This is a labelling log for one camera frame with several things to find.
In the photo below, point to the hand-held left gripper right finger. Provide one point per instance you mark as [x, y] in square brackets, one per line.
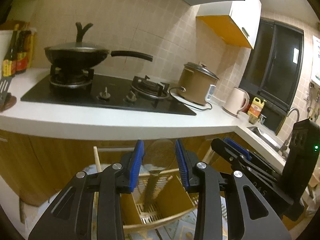
[181, 166]

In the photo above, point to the dark sauce bottle yellow label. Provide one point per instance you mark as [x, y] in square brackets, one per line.
[9, 62]

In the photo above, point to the brown rice cooker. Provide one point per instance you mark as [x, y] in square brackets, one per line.
[195, 85]

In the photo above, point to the white countertop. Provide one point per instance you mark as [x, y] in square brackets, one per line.
[125, 123]

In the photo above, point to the black wok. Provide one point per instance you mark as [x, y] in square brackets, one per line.
[75, 57]

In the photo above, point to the white electric kettle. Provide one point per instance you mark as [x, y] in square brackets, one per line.
[235, 101]

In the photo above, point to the white and yellow wall cabinet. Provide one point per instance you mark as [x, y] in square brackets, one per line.
[240, 12]

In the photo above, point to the yellow oil bottle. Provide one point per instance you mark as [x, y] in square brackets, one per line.
[255, 108]

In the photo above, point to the yellowish sauce bottle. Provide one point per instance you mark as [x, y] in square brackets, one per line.
[33, 50]

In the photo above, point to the wooden pull-out drawer rack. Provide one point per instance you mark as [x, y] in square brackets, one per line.
[172, 200]

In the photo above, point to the dark sauce bottle red label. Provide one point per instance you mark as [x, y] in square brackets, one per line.
[22, 60]

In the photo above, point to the wooden base cabinets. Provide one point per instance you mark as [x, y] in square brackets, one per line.
[50, 160]

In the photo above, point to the metal faucet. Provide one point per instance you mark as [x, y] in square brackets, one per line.
[291, 115]

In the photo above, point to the dark window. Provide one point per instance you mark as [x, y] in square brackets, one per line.
[275, 67]

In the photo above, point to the steel sink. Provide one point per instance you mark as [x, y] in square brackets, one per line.
[265, 136]

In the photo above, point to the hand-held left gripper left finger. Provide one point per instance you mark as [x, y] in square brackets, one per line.
[136, 166]

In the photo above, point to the black slotted spatula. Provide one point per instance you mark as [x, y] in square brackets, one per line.
[5, 90]

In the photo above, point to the brown spatula rest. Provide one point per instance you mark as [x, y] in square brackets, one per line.
[10, 103]

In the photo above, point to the wooden chopstick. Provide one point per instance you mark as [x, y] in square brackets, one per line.
[207, 156]
[97, 158]

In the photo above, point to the black gas stove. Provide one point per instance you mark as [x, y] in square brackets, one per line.
[112, 88]

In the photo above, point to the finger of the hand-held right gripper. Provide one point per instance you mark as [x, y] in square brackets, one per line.
[221, 148]
[236, 147]

